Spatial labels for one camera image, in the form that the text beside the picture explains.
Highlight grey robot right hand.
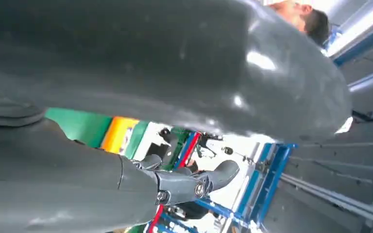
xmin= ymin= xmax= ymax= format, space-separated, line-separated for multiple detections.
xmin=0 ymin=0 xmax=353 ymax=233

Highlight orange drink bottle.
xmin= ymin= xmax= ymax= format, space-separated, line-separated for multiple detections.
xmin=101 ymin=116 xmax=140 ymax=156

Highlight green table mat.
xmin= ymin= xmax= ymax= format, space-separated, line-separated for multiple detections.
xmin=45 ymin=107 xmax=150 ymax=161

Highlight white desk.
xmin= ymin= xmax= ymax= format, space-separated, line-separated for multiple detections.
xmin=133 ymin=121 xmax=277 ymax=233

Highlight person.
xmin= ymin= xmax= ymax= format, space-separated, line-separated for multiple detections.
xmin=267 ymin=0 xmax=330 ymax=46

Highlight blue white beam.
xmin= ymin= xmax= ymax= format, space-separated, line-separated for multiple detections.
xmin=323 ymin=0 xmax=373 ymax=67

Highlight red blue strap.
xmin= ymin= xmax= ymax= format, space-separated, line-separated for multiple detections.
xmin=173 ymin=132 xmax=203 ymax=169

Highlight blue metal frame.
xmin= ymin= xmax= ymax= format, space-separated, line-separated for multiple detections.
xmin=194 ymin=143 xmax=298 ymax=233

